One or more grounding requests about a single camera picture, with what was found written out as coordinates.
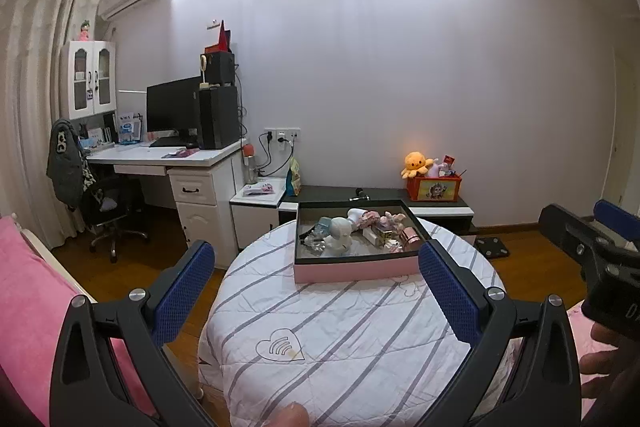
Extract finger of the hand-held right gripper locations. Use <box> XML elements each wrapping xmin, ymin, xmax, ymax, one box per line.
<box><xmin>594</xmin><ymin>199</ymin><xmax>640</xmax><ymax>253</ymax></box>
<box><xmin>539</xmin><ymin>203</ymin><xmax>608</xmax><ymax>280</ymax></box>

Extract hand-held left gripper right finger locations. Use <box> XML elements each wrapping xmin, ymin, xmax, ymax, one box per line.
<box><xmin>419</xmin><ymin>239</ymin><xmax>583</xmax><ymax>427</ymax></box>

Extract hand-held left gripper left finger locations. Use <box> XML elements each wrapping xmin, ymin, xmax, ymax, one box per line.
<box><xmin>50</xmin><ymin>239</ymin><xmax>216</xmax><ymax>427</ymax></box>

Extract rose gold bottle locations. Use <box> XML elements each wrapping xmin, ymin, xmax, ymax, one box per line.
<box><xmin>400</xmin><ymin>228</ymin><xmax>424</xmax><ymax>251</ymax></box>

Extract pink baby doll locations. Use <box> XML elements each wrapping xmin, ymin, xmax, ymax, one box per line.
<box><xmin>378</xmin><ymin>213</ymin><xmax>407</xmax><ymax>233</ymax></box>

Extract pink box with black rim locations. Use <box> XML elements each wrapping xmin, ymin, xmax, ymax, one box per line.
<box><xmin>293</xmin><ymin>199</ymin><xmax>432</xmax><ymax>285</ymax></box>

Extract white astronaut figure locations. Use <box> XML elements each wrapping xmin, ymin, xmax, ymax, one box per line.
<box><xmin>325</xmin><ymin>217</ymin><xmax>354</xmax><ymax>256</ymax></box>

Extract person's right hand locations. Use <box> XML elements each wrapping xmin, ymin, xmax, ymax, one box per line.
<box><xmin>580</xmin><ymin>322</ymin><xmax>632</xmax><ymax>402</ymax></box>

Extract black bathroom scale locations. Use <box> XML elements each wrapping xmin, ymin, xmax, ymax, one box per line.
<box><xmin>474</xmin><ymin>237</ymin><xmax>514</xmax><ymax>261</ymax></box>

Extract white door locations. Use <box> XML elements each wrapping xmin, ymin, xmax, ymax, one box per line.
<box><xmin>597</xmin><ymin>42</ymin><xmax>640</xmax><ymax>214</ymax></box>

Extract white desk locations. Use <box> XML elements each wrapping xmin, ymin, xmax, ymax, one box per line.
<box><xmin>85</xmin><ymin>139</ymin><xmax>247</xmax><ymax>254</ymax></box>

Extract orange storage crate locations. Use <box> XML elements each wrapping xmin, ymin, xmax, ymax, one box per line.
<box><xmin>406</xmin><ymin>174</ymin><xmax>463</xmax><ymax>203</ymax></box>

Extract black white low cabinet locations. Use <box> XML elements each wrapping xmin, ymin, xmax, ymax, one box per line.
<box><xmin>230</xmin><ymin>177</ymin><xmax>477</xmax><ymax>254</ymax></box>

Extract black office chair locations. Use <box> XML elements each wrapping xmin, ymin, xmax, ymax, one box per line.
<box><xmin>80</xmin><ymin>177</ymin><xmax>151</xmax><ymax>264</ymax></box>

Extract orange octopus plush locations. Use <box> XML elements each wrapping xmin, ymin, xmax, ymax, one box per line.
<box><xmin>401</xmin><ymin>151</ymin><xmax>435</xmax><ymax>180</ymax></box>

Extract clear bottle with red cap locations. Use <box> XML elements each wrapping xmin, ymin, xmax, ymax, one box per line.
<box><xmin>243</xmin><ymin>144</ymin><xmax>259</xmax><ymax>186</ymax></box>

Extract pink blanket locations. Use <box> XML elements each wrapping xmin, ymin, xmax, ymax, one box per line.
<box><xmin>0</xmin><ymin>214</ymin><xmax>157</xmax><ymax>427</ymax></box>

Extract yellow blue snack bag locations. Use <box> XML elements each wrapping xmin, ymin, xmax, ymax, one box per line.
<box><xmin>285</xmin><ymin>158</ymin><xmax>302</xmax><ymax>197</ymax></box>

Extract tan rounded object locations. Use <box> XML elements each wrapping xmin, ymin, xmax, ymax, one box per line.
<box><xmin>269</xmin><ymin>401</ymin><xmax>312</xmax><ymax>427</ymax></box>

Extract blue white box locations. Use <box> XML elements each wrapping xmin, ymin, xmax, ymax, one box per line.
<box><xmin>117</xmin><ymin>112</ymin><xmax>146</xmax><ymax>146</ymax></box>

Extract dark grey jacket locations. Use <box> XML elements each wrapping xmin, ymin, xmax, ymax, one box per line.
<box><xmin>46</xmin><ymin>118</ymin><xmax>96</xmax><ymax>213</ymax></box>

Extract black computer tower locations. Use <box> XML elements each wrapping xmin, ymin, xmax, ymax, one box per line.
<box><xmin>199</xmin><ymin>85</ymin><xmax>240</xmax><ymax>150</ymax></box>

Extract black computer monitor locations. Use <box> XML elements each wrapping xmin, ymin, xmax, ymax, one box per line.
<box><xmin>146</xmin><ymin>77</ymin><xmax>203</xmax><ymax>142</ymax></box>

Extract black speaker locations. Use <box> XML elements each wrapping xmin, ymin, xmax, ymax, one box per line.
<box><xmin>205</xmin><ymin>52</ymin><xmax>236</xmax><ymax>88</ymax></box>

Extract cream curtain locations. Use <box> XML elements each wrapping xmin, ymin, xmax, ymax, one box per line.
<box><xmin>0</xmin><ymin>0</ymin><xmax>109</xmax><ymax>249</ymax></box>

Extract red triangular flag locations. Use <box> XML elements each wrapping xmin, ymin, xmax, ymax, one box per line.
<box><xmin>204</xmin><ymin>20</ymin><xmax>232</xmax><ymax>54</ymax></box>

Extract white bed frame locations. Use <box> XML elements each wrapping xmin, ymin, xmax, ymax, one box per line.
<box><xmin>10</xmin><ymin>212</ymin><xmax>97</xmax><ymax>304</ymax></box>

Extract black power cables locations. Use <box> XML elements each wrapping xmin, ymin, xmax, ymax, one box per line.
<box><xmin>257</xmin><ymin>134</ymin><xmax>296</xmax><ymax>178</ymax></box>

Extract white wall socket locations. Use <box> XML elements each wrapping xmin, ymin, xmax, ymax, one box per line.
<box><xmin>264</xmin><ymin>128</ymin><xmax>302</xmax><ymax>146</ymax></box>

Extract white wall cabinet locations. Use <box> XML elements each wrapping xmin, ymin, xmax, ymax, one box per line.
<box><xmin>60</xmin><ymin>41</ymin><xmax>118</xmax><ymax>122</ymax></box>

